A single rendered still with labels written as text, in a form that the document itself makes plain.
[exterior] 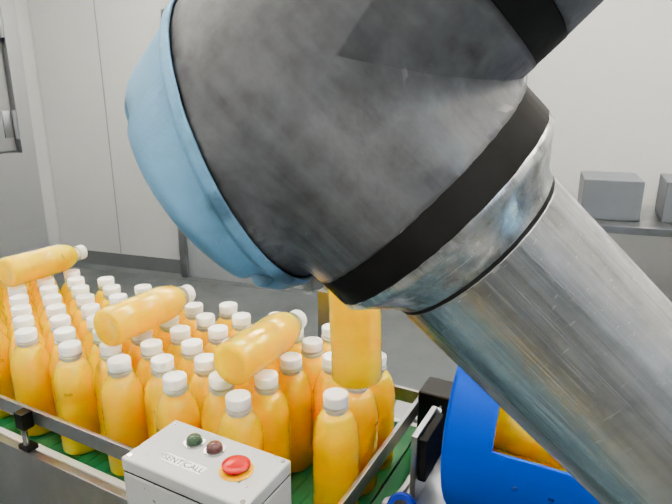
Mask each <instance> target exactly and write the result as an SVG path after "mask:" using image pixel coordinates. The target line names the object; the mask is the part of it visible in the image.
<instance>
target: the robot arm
mask: <svg viewBox="0 0 672 504"><path fill-rule="evenodd" d="M603 1H604V0H170V1H169V2H168V4H167V6H166V7H165V9H164V11H163V14H162V17H161V21H160V27H159V29H158V31H157V32H156V34H155V36H154V37H153V39H152V40H151V42H150V43H149V45H148V47H147V48H146V50H145V51H144V53H143V54H142V56H141V57H140V59H139V61H138V62H137V64H136V65H135V67H134V69H133V70H132V73H131V75H130V77H129V80H128V83H127V87H126V92H125V100H124V111H125V115H126V119H127V121H128V126H127V134H128V139H129V143H130V146H131V149H132V152H133V155H134V157H135V160H136V162H137V164H138V167H139V169H140V171H141V173H142V175H143V177H144V179H145V181H146V183H147V184H148V186H149V188H150V189H151V191H152V193H153V194H154V196H155V197H156V199H157V201H158V202H159V203H160V205H161V206H162V208H163V209H164V211H165V212H166V213H167V215H168V216H169V217H170V218H171V220H172V221H173V222H174V223H175V225H176V226H177V227H178V228H179V229H180V230H181V231H182V233H183V234H184V235H185V236H186V237H187V238H188V239H189V240H190V241H191V242H192V243H193V244H194V245H195V246H196V247H197V248H198V249H199V250H200V251H201V252H203V253H204V254H205V255H206V256H207V257H208V258H210V259H211V260H212V261H213V262H215V263H216V264H217V265H219V266H220V267H221V268H223V269H224V270H226V271H227V272H229V273H230V274H232V275H234V276H236V277H237V278H239V279H246V278H249V277H251V279H252V281H253V283H254V284H255V285H256V286H258V287H261V288H265V289H270V290H285V289H289V288H292V287H295V286H301V285H304V284H306V283H308V282H309V281H310V280H311V279H312V278H313V277H314V276H315V277H316V278H317V279H318V280H319V281H321V282H322V283H323V284H324V285H325V286H326V287H327V288H328V289H329V290H330V291H331V292H332V293H333V294H334V295H335V296H336V297H337V298H338V299H339V300H340V301H341V302H343V303H344V304H345V305H346V306H347V307H348V308H349V309H352V310H372V309H396V310H400V311H403V312H404V313H405V314H406V315H407V316H408V317H409V318H410V319H411V320H412V321H413V322H414V323H415V324H416V325H417V326H418V327H419V328H420V329H421V330H422V331H423V332H424V333H425V334H426V335H427V336H428V337H429V338H430V339H431V340H432V341H433V342H434V343H435V344H436V345H437V346H439V347H440V348H441V349H442V350H443V351H444V352H445V353H446V354H447V355H448V356H449V357H450V358H451V359H452V360H453V361H454V362H455V363H456V364H457V365H458V366H459V367H460V368H461V369H462V370H463V371H464V372H465V373H466V374H467V375H468V376H469V377H470V378H471V379H472V380H473V381H475V382H476V383H477V384H478V385H479V386H480V387H481V388H482V389H483V390H484V391H485V392H486V393H487V394H488V395H489V396H490V397H491V398H492V399H493V400H494V401H495V402H496V403H497V404H498V405H499V406H500V407H501V408H502V409H503V410H504V411H505V412H506V413H507V414H508V415H509V416H511V417H512V418H513V419H514V420H515V421H516V422H517V423H518V424H519V425H520V426H521V427H522V428H523V429H524V430H525V431H526V432H527V433H528V434H529V435H530V436H531V437H532V438H533V439H534V440H535V441H536V442H537V443H538V444H539V445H540V446H541V447H542V448H543V449H544V450H545V451H547V452H548V453H549V454H550V455H551V456H552V457H553V458H554V459H555V460H556V461H557V462H558V463H559V464H560V465H561V466H562V467H563V468H564V469H565V470H566V471H567V472H568V473H569V474H570V475H571V476H572V477H573V478H574V479H575V480H576V481H577V482H578V483H579V484H580V485H581V486H583V487H584V488H585V489H586V490H587V491H588V492H589V493H590V494H591V495H592V496H593V497H594V498H595V499H596V500H597V501H598V502H599V503H600V504H672V302H671V301H670V300H669V299H668V298H667V297H666V296H665V295H664V294H663V293H662V292H661V291H660V290H659V288H658V287H657V286H656V285H655V284H654V283H653V282H652V281H651V280H650V279H649V278H648V277H647V276H646V274H645V273H644V272H643V271H642V270H641V269H640V268H639V267H638V266H637V265H636V264H635V263H634V262H633V260H632V259H631V258H630V257H629V256H628V255H627V254H626V253H625V252H624V251H623V250H622V249H621V248H620V246H619V245H618V244H617V243H616V242H615V241H614V240H613V239H612V238H611V237H610V236H609V235H608V234H607V232H606V231H605V230H604V229H603V228H602V227H601V226H600V225H599V224H598V223H597V222H596V221H595V220H594V218H593V217H592V216H591V215H590V214H589V213H588V212H587V211H586V210H585V209H584V208H583V207H582V206H581V205H580V203H579V202H578V201H577V200H576V199H575V198H574V197H573V196H572V195H571V194H570V193H569V192H568V191H567V189H566V188H565V187H564V186H563V185H562V184H561V183H560V182H559V181H558V180H557V179H556V178H555V177H554V175H553V174H552V172H551V169H550V161H551V152H552V143H553V134H554V126H555V118H554V115H553V114H552V113H551V112H550V110H549V109H548V108H547V107H546V106H545V105H544V103H543V102H542V101H541V100H540V99H539V98H538V97H537V96H536V95H535V94H534V93H533V91H532V90H531V89H530V88H529V87H528V86H527V85H526V83H525V82H524V77H525V76H526V75H527V74H529V73H530V72H531V71H532V70H533V69H534V68H535V67H536V66H537V64H538V63H539V62H540V61H542V60H543V59H544V58H545V57H546V56H547V55H548V54H549V53H550V52H551V51H552V50H553V49H555V48H556V47H557V46H558V45H559V44H560V43H561V42H562V41H563V40H564V39H566V37H567V36H568V35H569V34H570V33H571V32H572V31H573V30H574V29H575V28H576V27H577V26H578V25H579V24H580V23H581V22H582V21H583V20H584V19H585V18H586V17H587V16H588V15H589V14H590V13H591V12H592V11H593V10H595V9H596V8H597V7H598V6H599V5H600V4H601V3H602V2H603Z"/></svg>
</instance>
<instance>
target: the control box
mask: <svg viewBox="0 0 672 504"><path fill-rule="evenodd" d="M192 433H198V434H200V435H201V436H202V438H203V441H202V443H201V444H200V445H197V446H188V445H187V444H186V438H187V436H189V435H190V434H192ZM213 440H218V441H220V442H221V443H222V445H223V450H222V451H221V452H219V453H217V454H209V453H207V452H206V446H207V444H208V443H209V442H210V441H213ZM166 454H169V456H170V455H171V456H170V458H171V459H172V458H173V459H172V460H171V459H170V458H168V457H169V456H168V455H166ZM165 455H166V456H167V457H166V458H168V460H166V458H165ZM233 455H244V456H247V457H248V458H249V459H250V461H251V466H250V468H249V469H248V470H247V471H246V472H244V473H241V474H239V475H230V474H227V473H225V472H224V471H223V470H222V466H221V465H222V462H223V461H224V460H225V459H226V458H227V457H230V456H233ZM172 456H174V457H175V461H176V460H177V459H179V460H177V461H176V462H175V463H174V457H172ZM162 457H163V458H162ZM180 459H181V460H184V461H181V460H180ZM170 460H171V461H170ZM180 461H181V462H180ZM179 462H180V463H179ZM177 463H179V464H177ZM185 463H186V464H185ZM190 463H191V464H190ZM184 464H185V466H186V467H184ZM193 465H195V467H194V466H193ZM122 466H123V469H124V471H125V472H124V479H125V488H126V496H127V504H291V477H290V473H291V462H290V460H287V459H284V458H282V457H279V456H276V455H273V454H270V453H267V452H265V451H262V450H259V449H256V448H253V447H250V446H247V445H245V444H242V443H239V442H236V441H233V440H230V439H228V438H225V437H222V436H219V435H216V434H213V433H211V432H208V431H205V430H202V429H199V428H196V427H194V426H191V425H188V424H185V423H182V422H179V421H177V420H175V421H174V422H172V423H171V424H169V425H168V426H166V427H165V428H163V429H162V430H161V431H159V432H158V433H156V434H155V435H153V436H152V437H150V438H149V439H147V440H146V441H145V442H143V443H142V444H140V445H139V446H137V447H136V448H134V449H133V450H132V451H130V452H129V453H127V454H126V455H124V456H123V457H122ZM191 466H192V467H194V469H193V468H191ZM198 466H199V467H198ZM188 467H190V468H188ZM197 467H198V468H197ZM196 468H197V469H196ZM202 468H203V469H202ZM192 469H193V470H192ZM195 469H196V471H197V472H196V471H194V470H195ZM201 469H202V470H201ZM199 470H201V471H199ZM198 471H199V472H201V473H199V472H198Z"/></svg>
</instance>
